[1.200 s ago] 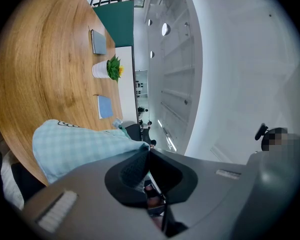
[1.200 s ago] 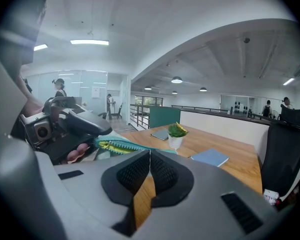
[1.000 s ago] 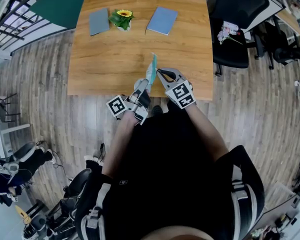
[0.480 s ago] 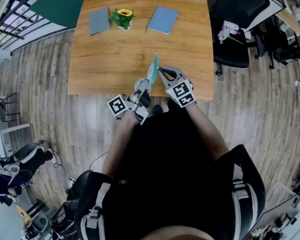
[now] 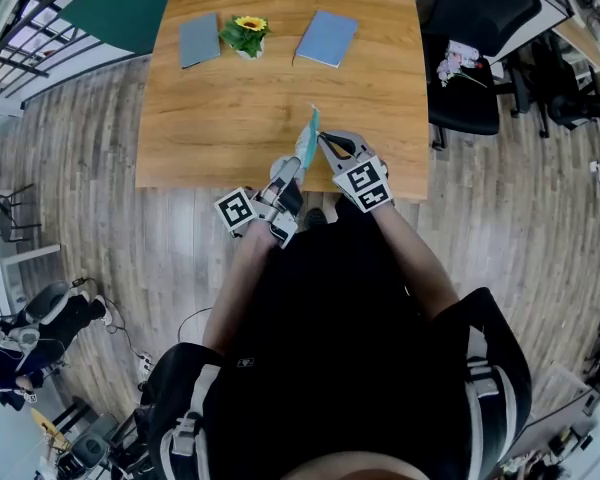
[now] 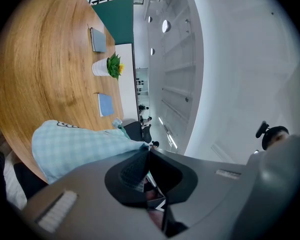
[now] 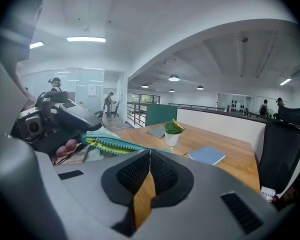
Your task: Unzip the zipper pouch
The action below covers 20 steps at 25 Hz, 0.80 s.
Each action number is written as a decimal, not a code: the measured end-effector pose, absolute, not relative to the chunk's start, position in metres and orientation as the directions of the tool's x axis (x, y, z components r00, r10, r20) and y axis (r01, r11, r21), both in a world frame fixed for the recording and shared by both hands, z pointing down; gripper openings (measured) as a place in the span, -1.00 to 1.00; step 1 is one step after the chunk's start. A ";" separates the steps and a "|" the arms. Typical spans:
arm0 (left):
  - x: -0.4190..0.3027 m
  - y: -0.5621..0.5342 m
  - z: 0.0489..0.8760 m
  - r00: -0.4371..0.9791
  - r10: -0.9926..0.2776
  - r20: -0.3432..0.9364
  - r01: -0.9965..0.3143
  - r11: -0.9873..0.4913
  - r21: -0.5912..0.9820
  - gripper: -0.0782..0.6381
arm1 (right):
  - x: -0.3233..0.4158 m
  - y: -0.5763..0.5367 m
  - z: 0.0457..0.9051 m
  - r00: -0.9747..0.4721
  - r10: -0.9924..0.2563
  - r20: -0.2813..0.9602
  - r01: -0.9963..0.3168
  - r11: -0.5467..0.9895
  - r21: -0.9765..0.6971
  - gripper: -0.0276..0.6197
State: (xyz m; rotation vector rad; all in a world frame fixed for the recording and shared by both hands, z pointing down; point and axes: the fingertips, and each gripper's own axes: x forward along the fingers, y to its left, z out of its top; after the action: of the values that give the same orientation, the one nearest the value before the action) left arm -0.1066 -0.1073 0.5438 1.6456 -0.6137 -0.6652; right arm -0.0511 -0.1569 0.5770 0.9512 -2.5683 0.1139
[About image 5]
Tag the white pink packet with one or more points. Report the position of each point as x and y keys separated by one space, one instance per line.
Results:
x=464 y=53

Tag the round beige table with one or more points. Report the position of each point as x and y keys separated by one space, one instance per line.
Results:
x=50 y=428

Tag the light teal pencil pouch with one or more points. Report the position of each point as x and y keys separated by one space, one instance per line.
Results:
x=307 y=140

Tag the black swivel office chair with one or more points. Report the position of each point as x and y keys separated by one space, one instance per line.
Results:
x=570 y=105

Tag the green partition panel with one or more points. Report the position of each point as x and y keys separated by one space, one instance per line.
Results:
x=125 y=5

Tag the blue notebook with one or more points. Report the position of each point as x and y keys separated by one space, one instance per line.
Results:
x=326 y=38

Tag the person's black left shoe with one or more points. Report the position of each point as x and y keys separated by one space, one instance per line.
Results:
x=315 y=218

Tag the artificial purple flower stem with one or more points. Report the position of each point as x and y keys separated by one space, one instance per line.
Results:
x=447 y=70

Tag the person's left forearm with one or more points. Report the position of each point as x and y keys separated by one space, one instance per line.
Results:
x=237 y=288

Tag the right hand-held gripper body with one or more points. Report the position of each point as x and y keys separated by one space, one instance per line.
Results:
x=365 y=185

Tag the black metal chair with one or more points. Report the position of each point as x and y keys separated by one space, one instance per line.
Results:
x=2 y=213

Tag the white side table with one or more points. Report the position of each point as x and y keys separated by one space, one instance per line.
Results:
x=25 y=255

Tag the person's right forearm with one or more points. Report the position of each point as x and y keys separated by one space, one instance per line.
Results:
x=420 y=268

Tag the potted sunflower plant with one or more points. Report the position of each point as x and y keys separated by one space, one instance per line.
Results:
x=245 y=35

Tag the person's black clothing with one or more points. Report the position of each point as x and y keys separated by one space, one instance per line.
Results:
x=335 y=348

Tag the white power strip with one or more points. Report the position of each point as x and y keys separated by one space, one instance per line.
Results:
x=145 y=363

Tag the black mesh office chair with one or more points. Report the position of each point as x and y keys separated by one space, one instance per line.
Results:
x=480 y=8

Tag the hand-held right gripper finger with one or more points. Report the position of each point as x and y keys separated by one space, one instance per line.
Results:
x=360 y=143
x=334 y=162

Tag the black metal railing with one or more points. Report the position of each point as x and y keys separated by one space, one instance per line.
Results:
x=25 y=23

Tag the person's left hand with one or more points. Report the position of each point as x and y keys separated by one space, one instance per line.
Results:
x=280 y=186

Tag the grey notebook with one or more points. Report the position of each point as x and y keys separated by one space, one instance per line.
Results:
x=200 y=40

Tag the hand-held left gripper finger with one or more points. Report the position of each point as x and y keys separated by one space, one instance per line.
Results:
x=292 y=168

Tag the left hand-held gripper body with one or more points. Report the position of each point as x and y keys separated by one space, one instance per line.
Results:
x=235 y=210

